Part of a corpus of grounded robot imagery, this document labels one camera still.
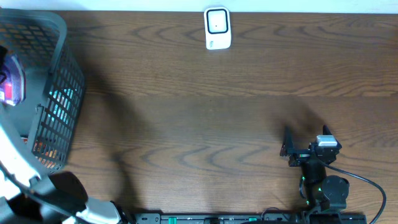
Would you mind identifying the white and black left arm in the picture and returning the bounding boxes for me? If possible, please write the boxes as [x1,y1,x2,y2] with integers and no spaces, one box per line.
[1,109,136,223]

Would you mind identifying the grey plastic mesh basket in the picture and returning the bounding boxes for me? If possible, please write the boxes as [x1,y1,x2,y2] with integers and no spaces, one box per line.
[1,9,86,173]

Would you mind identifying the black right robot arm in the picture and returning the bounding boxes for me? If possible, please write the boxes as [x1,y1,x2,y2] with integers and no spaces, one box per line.
[280,126,349,212]

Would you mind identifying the purple Carefree pad package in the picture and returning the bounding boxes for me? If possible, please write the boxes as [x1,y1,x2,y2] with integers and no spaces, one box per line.
[1,54,26,106]

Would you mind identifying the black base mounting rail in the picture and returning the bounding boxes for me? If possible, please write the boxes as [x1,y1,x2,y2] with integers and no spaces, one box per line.
[133,211,367,224]

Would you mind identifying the white barcode scanner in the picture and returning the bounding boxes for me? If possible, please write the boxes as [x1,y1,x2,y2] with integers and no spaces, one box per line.
[203,7,232,50]

